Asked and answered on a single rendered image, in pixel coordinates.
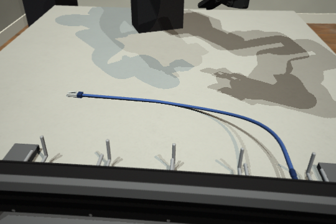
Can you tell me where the blue patch cord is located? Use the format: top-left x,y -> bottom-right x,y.
82,94 -> 297,178

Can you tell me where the white ethernet plug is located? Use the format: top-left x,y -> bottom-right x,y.
67,91 -> 83,98

